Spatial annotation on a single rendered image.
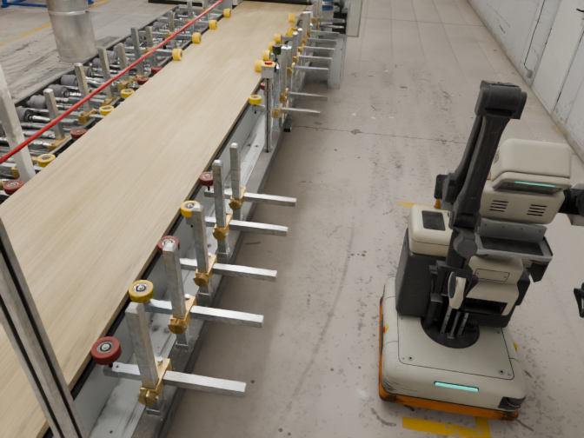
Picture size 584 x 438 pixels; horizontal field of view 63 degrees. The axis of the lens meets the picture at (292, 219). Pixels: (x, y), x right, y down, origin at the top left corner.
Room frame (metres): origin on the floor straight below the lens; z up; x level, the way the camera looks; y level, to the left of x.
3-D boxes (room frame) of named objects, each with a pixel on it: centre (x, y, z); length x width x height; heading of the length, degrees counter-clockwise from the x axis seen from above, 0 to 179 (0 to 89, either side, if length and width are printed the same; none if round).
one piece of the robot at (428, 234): (1.70, -0.81, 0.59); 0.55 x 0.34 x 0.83; 82
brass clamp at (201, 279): (1.35, 0.32, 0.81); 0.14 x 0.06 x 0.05; 173
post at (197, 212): (1.33, 0.32, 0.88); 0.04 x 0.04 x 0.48; 83
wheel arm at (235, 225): (1.61, 0.23, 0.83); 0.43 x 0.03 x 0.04; 83
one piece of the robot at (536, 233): (1.32, -0.76, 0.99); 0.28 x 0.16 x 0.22; 82
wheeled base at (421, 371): (1.61, -0.80, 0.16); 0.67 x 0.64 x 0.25; 172
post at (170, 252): (1.08, 0.36, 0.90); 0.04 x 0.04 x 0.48; 83
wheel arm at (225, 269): (1.36, 0.27, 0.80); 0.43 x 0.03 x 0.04; 83
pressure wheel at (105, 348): (0.89, 0.53, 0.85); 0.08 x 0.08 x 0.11
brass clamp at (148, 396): (0.85, 0.39, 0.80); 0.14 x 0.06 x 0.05; 173
